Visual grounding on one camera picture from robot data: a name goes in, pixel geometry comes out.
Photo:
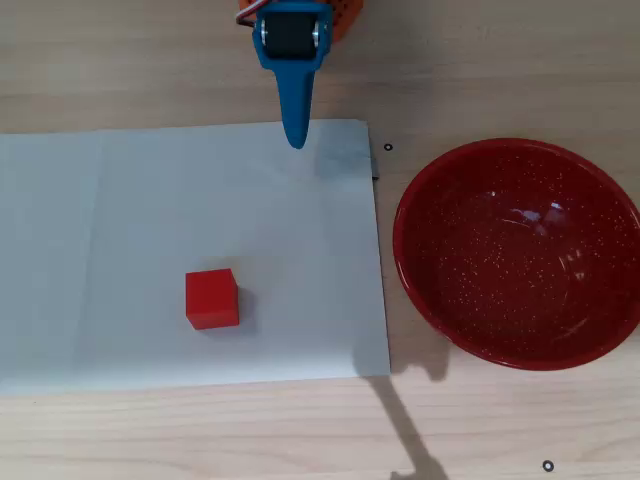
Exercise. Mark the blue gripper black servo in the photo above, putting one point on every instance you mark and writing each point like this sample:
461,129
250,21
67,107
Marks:
292,37

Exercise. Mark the red cube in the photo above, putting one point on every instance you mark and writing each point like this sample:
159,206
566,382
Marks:
211,299

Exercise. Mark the red speckled bowl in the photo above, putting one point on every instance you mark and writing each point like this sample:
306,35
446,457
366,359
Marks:
515,260

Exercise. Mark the dark tape strip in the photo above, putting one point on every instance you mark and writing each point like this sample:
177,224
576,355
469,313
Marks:
375,167

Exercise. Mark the white paper sheet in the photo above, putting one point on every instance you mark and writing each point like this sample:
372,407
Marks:
150,250

